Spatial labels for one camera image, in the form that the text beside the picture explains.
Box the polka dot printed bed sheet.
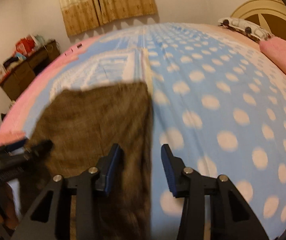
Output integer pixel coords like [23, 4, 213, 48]
[0, 22, 286, 240]

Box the cream wooden headboard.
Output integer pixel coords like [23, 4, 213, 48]
[229, 0, 286, 45]

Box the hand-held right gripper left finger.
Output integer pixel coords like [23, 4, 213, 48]
[10, 143, 122, 240]

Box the grey patterned pillow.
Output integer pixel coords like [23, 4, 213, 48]
[218, 17, 273, 42]

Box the beige floral curtain panel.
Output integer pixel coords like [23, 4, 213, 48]
[55, 0, 101, 37]
[94, 0, 158, 25]

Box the person's left hand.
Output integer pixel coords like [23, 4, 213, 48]
[0, 181, 21, 230]

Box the dark cloth bundle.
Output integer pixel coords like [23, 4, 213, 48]
[4, 56, 23, 68]

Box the brown knit sweater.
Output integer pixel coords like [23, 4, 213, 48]
[27, 81, 155, 240]

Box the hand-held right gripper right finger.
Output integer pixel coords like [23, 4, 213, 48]
[160, 144, 270, 240]

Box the brown wooden desk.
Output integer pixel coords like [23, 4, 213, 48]
[0, 39, 61, 102]

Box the pink pillow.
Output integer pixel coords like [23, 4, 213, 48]
[259, 39, 286, 92]

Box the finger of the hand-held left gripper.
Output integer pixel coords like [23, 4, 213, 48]
[24, 139, 54, 158]
[0, 140, 28, 156]

